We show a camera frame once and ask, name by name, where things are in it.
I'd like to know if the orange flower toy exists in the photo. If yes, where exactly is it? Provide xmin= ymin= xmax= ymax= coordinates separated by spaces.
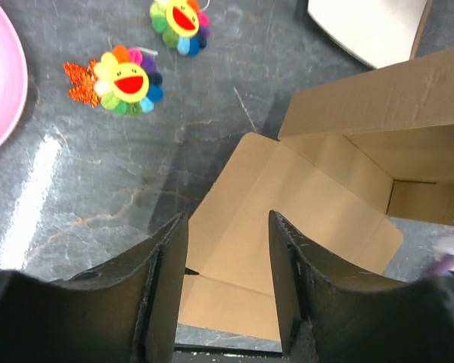
xmin=63 ymin=45 xmax=163 ymax=116

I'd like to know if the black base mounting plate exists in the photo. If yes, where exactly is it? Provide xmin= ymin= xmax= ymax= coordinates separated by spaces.
xmin=171 ymin=345 xmax=289 ymax=363

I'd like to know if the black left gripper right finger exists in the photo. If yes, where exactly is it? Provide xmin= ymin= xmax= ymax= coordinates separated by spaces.
xmin=269 ymin=211 xmax=454 ymax=362

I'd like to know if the pink plate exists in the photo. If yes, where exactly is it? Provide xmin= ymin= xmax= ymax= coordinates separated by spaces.
xmin=0 ymin=6 xmax=28 ymax=147

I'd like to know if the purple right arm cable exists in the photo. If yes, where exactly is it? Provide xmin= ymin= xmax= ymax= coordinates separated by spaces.
xmin=425 ymin=253 xmax=454 ymax=279

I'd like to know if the rainbow flower toy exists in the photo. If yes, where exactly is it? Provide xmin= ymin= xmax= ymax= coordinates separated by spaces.
xmin=149 ymin=0 xmax=210 ymax=57

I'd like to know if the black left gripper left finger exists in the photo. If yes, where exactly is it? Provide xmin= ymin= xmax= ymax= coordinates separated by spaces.
xmin=0 ymin=214 xmax=188 ymax=362

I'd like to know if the black wire wooden shelf rack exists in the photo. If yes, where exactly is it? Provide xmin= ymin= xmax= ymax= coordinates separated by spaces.
xmin=411 ymin=0 xmax=454 ymax=58

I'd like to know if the brown cardboard box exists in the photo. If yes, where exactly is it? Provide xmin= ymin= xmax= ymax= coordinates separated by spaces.
xmin=179 ymin=48 xmax=454 ymax=340

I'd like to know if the white tray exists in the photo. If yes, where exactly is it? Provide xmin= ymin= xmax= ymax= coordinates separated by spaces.
xmin=307 ymin=0 xmax=432 ymax=69

